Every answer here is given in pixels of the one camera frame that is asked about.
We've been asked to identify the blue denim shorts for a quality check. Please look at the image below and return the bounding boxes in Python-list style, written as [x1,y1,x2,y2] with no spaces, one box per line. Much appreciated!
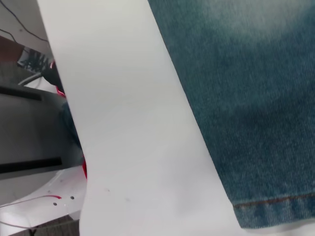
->
[147,0,315,232]

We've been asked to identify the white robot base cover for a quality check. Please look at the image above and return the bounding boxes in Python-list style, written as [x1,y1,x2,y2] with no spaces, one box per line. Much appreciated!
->
[0,169,89,222]

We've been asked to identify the black red-edged object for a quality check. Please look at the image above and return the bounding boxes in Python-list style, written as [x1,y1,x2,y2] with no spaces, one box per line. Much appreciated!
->
[42,60,66,98]

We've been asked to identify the brown box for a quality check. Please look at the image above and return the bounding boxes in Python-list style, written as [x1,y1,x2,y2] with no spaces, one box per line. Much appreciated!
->
[0,35,26,66]

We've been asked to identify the thin red wire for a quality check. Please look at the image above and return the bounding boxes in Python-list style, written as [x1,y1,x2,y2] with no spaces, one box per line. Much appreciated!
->
[0,194,62,208]

